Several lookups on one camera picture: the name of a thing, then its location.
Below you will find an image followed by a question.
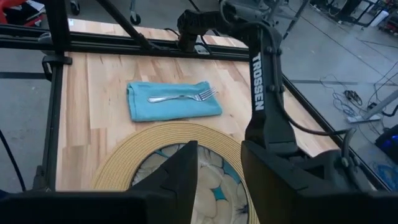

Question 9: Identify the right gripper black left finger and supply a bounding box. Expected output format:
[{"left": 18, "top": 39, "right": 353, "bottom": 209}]
[{"left": 0, "top": 140, "right": 199, "bottom": 224}]

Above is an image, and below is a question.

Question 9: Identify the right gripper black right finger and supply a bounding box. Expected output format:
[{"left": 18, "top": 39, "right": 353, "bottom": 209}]
[{"left": 241, "top": 139, "right": 398, "bottom": 224}]

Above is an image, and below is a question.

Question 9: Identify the round woven tan placemat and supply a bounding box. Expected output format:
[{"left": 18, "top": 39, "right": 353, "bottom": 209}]
[{"left": 91, "top": 121, "right": 261, "bottom": 224}]

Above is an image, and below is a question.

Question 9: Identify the patterned ceramic bowl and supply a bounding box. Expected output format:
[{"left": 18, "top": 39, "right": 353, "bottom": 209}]
[{"left": 130, "top": 142, "right": 249, "bottom": 224}]

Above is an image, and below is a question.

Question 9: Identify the teal cloth napkin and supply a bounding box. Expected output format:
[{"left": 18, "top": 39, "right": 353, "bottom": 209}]
[{"left": 126, "top": 80, "right": 223, "bottom": 123}]

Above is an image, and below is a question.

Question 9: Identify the silver metal fork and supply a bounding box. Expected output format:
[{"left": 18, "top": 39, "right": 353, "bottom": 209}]
[{"left": 147, "top": 86, "right": 218, "bottom": 104}]

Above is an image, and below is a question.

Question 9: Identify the black perforated computer case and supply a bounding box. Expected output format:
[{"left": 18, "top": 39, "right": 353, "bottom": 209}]
[{"left": 374, "top": 124, "right": 398, "bottom": 158}]

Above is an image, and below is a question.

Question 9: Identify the black metal rack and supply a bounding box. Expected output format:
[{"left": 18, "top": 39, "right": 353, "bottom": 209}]
[{"left": 310, "top": 0, "right": 398, "bottom": 35}]

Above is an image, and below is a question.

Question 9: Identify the left gripper black cable loop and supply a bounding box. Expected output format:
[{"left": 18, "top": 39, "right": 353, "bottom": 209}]
[{"left": 272, "top": 27, "right": 357, "bottom": 166}]

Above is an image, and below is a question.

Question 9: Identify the black aluminium table frame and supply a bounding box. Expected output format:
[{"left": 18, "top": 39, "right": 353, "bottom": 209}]
[{"left": 0, "top": 0, "right": 391, "bottom": 192}]

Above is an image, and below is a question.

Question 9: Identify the thin black curved cable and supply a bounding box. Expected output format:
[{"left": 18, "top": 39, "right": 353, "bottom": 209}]
[{"left": 0, "top": 128, "right": 28, "bottom": 192}]

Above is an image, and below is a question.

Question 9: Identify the black cable bundle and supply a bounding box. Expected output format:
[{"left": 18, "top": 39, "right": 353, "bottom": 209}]
[{"left": 343, "top": 89, "right": 364, "bottom": 106}]

